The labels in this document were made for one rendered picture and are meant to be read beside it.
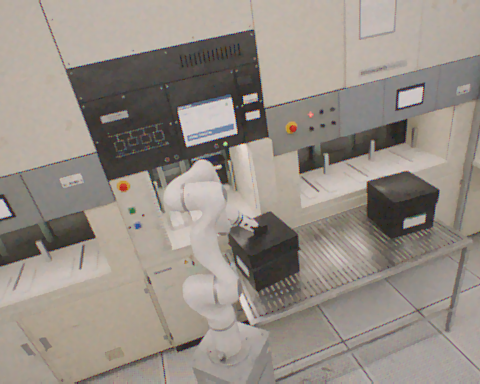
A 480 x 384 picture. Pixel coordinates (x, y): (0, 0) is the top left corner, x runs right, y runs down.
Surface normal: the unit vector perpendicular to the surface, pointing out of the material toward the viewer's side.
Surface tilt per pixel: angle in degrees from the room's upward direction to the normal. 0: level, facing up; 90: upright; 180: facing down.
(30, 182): 90
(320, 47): 90
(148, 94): 90
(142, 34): 93
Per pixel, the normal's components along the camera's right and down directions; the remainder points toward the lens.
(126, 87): 0.29, 0.44
